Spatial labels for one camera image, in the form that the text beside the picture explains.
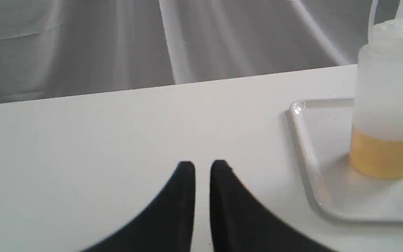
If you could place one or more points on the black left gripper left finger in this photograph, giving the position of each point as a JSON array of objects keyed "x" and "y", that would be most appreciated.
[{"x": 165, "y": 225}]

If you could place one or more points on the white plastic tray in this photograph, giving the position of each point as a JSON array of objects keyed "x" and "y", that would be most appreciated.
[{"x": 321, "y": 132}]

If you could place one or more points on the clear squeeze bottle with oil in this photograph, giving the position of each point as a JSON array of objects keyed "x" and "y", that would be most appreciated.
[{"x": 377, "y": 118}]

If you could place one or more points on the grey fabric backdrop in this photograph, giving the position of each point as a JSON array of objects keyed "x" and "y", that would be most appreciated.
[{"x": 54, "y": 48}]

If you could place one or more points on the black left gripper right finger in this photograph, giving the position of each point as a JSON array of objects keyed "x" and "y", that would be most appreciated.
[{"x": 240, "y": 223}]

